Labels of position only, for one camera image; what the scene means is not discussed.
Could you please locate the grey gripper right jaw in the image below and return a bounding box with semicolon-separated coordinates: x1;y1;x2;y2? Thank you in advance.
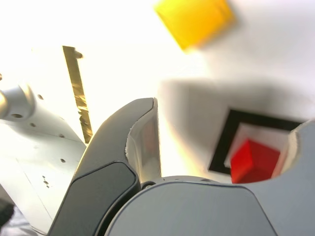
94;119;315;236

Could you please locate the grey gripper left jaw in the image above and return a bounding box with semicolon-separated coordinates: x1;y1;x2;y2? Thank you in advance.
48;97;162;236

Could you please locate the red cube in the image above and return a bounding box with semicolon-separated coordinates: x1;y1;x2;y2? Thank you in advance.
230;139;281;184

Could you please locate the yellow cube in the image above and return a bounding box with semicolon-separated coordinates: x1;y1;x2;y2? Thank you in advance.
154;0;236;52

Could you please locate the black tape square outline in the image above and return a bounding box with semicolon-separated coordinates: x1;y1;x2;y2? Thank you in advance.
208;107;306;177

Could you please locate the black tape strip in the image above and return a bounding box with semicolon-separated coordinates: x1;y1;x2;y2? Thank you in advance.
62;45;93;144

